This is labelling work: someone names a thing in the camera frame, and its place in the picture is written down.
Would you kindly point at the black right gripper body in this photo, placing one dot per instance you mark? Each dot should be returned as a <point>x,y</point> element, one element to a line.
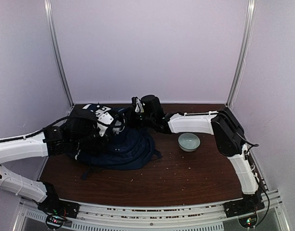
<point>134,113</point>

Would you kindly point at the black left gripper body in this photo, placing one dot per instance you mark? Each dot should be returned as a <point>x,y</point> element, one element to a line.
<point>99,142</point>

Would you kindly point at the navy blue student backpack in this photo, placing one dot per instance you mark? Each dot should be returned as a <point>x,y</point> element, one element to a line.
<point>127,149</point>

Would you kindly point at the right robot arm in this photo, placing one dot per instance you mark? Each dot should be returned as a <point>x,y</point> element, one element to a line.
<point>229,136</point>

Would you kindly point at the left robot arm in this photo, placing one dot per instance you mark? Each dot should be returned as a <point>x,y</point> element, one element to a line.
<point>46,142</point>

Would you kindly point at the pale blue ceramic bowl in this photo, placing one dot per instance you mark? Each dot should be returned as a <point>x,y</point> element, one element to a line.
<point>189,142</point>

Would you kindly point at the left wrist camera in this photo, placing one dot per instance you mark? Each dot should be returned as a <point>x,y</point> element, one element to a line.
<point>104,120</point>

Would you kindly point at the left aluminium corner post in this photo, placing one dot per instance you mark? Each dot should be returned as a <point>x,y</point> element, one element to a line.
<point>57,54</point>

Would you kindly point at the aluminium corner post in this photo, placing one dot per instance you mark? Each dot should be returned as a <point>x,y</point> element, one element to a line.
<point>57,54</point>
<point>241,62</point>

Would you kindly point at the right aluminium corner post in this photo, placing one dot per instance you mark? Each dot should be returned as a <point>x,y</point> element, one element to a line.
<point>241,62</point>

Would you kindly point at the aluminium front rail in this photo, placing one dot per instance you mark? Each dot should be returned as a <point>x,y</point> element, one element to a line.
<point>201,217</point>

